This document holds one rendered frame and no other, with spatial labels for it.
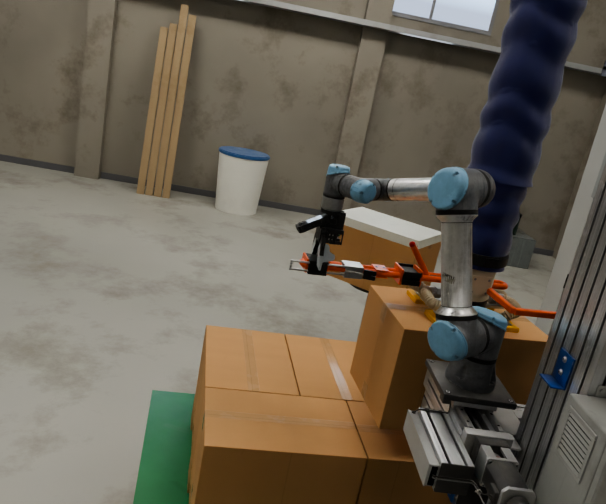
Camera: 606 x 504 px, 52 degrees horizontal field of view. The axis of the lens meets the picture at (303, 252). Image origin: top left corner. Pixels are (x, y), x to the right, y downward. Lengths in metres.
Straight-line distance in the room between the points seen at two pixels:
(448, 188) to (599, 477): 0.78
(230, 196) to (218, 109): 1.20
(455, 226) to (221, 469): 1.20
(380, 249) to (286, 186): 4.53
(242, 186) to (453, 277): 5.82
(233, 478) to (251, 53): 6.30
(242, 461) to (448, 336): 0.94
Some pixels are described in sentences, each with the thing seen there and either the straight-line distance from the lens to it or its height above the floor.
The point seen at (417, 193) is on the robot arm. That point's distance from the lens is 2.01.
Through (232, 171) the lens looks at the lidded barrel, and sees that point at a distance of 7.42.
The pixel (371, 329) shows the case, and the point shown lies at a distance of 2.45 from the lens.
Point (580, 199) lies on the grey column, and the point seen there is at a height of 1.43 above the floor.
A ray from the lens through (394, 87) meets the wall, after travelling 8.16.
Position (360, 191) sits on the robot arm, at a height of 1.51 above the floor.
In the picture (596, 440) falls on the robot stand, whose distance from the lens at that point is 1.56.
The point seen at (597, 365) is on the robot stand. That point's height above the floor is 1.31.
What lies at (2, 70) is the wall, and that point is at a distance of 8.65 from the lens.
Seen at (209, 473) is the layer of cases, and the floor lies 0.43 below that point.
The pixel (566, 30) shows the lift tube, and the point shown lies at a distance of 2.25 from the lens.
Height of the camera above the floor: 1.85
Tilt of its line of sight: 17 degrees down
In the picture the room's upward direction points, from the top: 11 degrees clockwise
